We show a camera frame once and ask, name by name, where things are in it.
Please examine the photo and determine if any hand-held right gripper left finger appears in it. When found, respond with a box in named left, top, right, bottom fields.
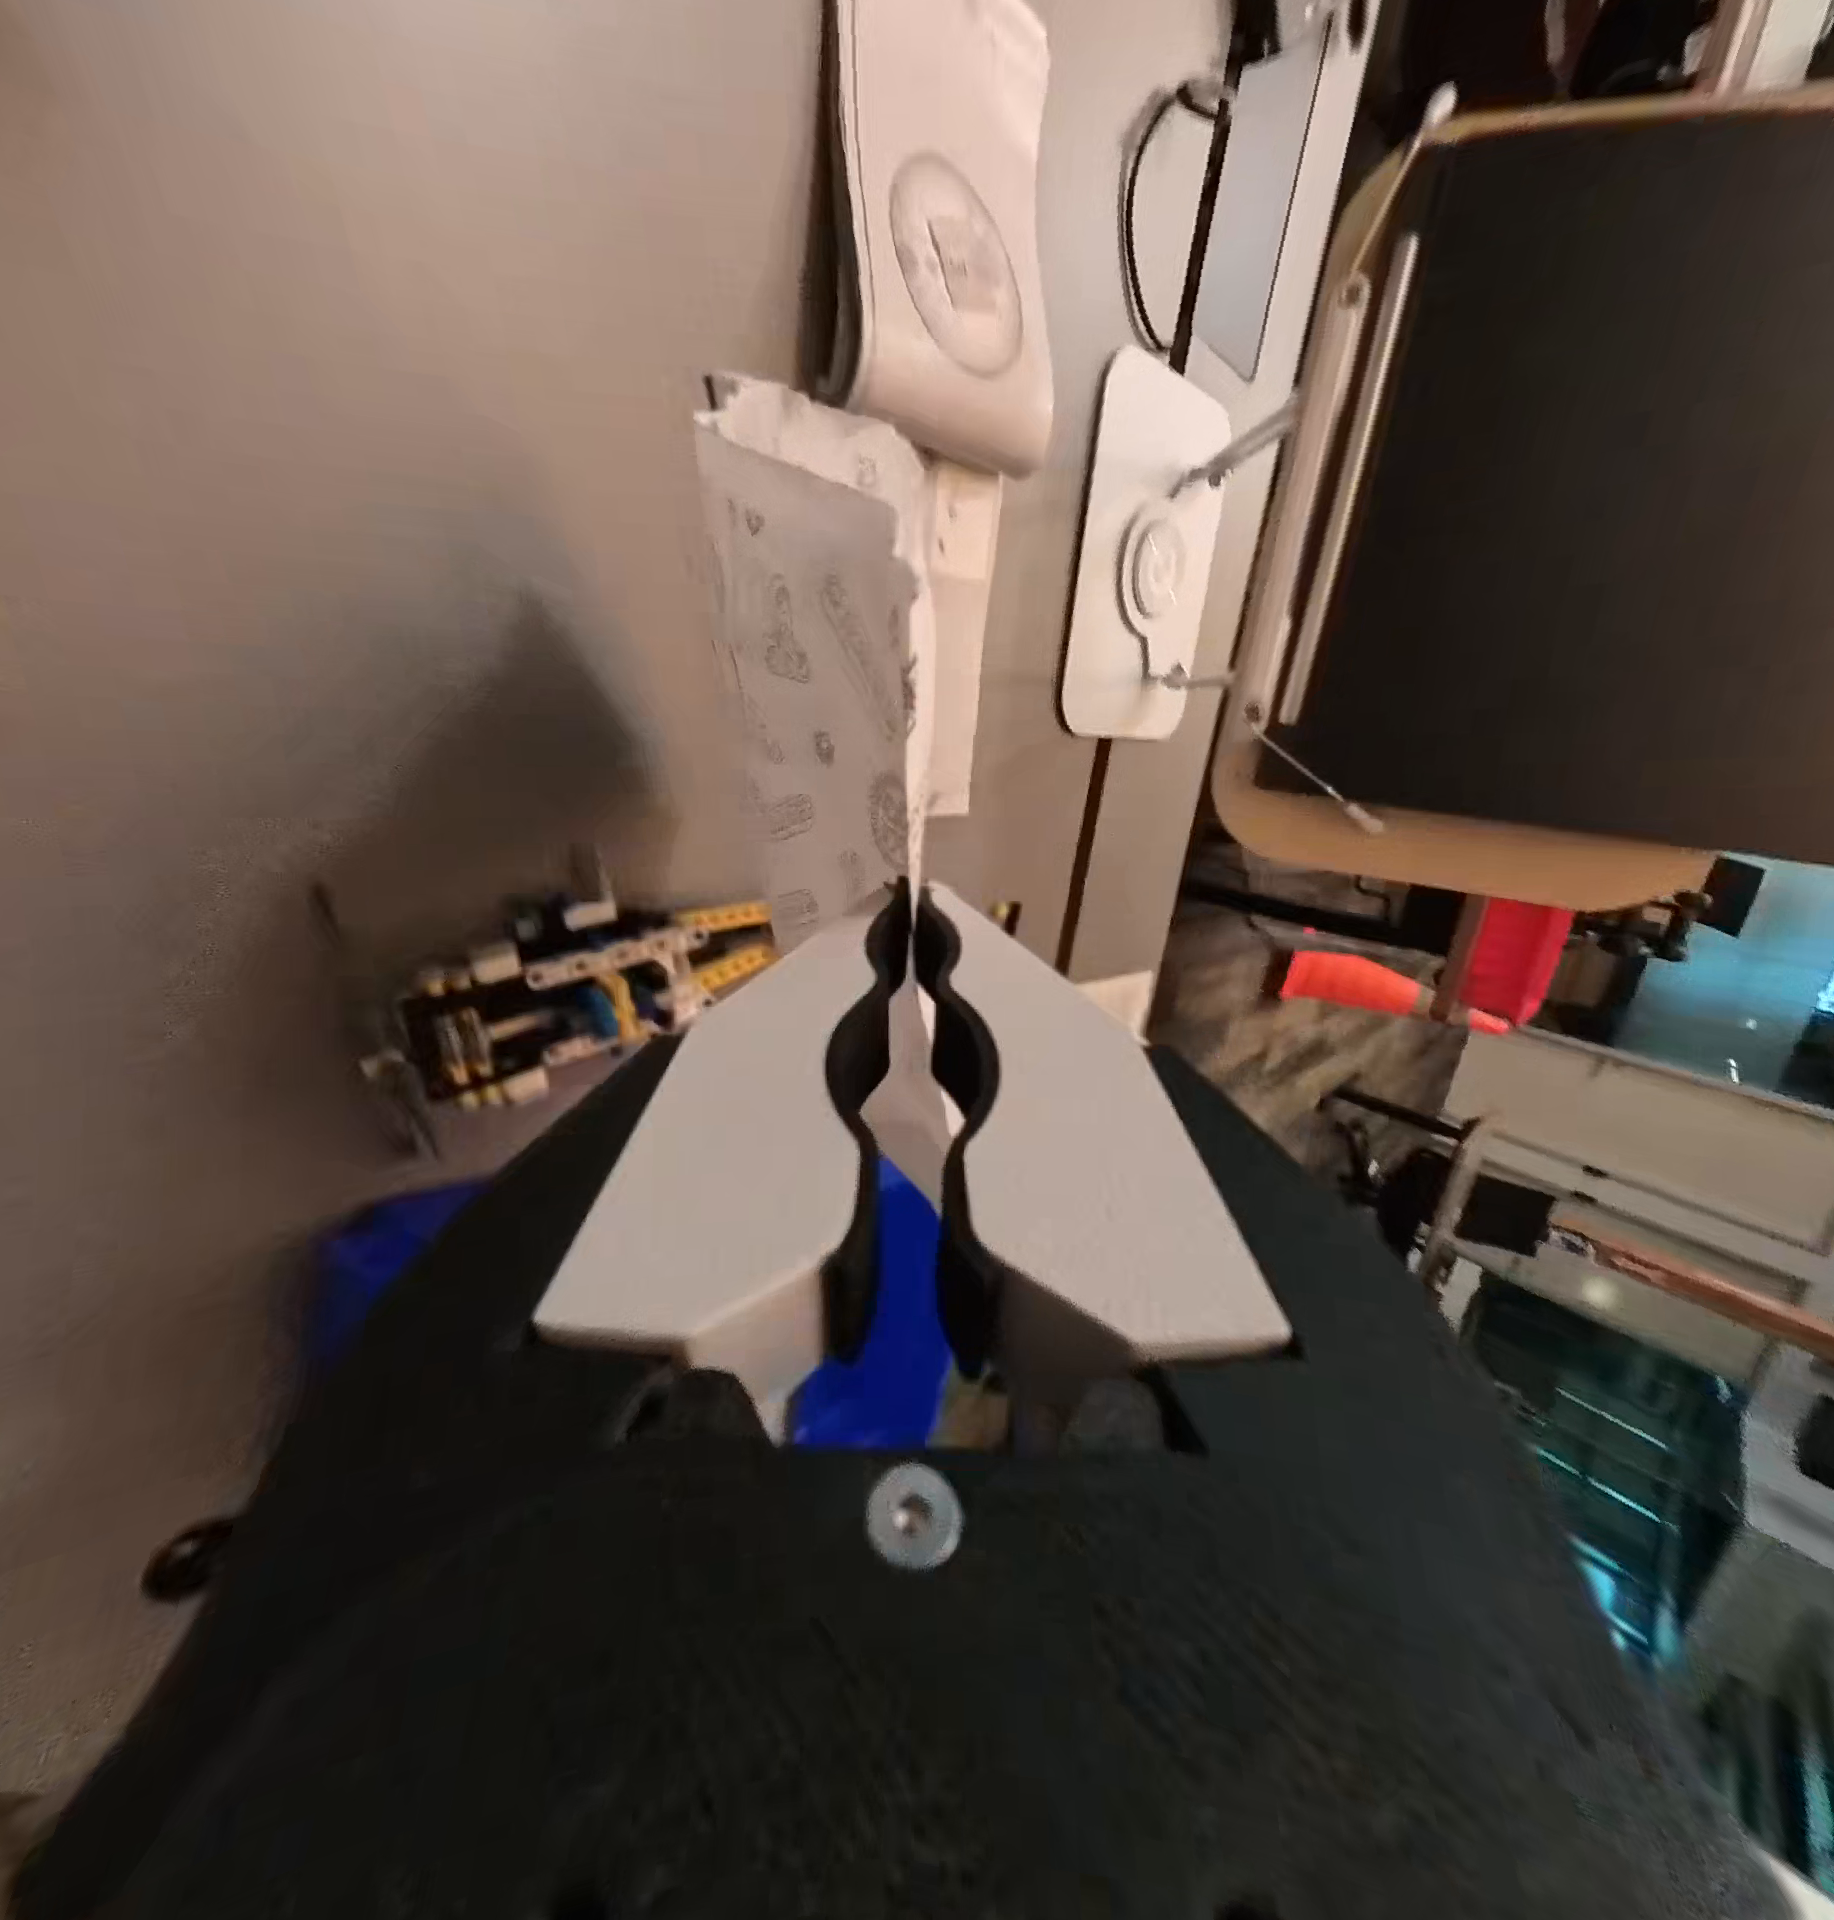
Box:
left=528, top=880, right=913, bottom=1437

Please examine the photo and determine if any black wood-edged board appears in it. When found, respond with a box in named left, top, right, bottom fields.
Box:
left=1211, top=80, right=1834, bottom=913

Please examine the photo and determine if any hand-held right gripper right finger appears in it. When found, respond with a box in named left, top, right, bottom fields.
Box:
left=913, top=882, right=1297, bottom=1424

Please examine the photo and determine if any lego instruction booklet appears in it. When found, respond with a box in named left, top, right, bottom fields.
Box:
left=813, top=0, right=1056, bottom=822

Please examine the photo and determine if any orange traffic cone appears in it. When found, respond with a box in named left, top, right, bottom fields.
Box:
left=1272, top=941, right=1517, bottom=1040

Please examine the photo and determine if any red plastic bin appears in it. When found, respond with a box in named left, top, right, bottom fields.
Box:
left=1438, top=895, right=1584, bottom=1036

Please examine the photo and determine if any partly built lego model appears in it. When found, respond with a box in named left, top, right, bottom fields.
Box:
left=315, top=845, right=780, bottom=1160

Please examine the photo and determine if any black oval desk grommet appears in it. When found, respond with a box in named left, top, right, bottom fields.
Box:
left=141, top=1511, right=240, bottom=1605

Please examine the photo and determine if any black braided cable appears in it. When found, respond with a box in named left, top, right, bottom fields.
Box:
left=1120, top=76, right=1240, bottom=367

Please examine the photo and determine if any blue plastic bin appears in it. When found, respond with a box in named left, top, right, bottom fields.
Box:
left=300, top=1154, right=951, bottom=1452

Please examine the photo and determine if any printed white paper bag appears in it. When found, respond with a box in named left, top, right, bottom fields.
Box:
left=690, top=370, right=959, bottom=1150

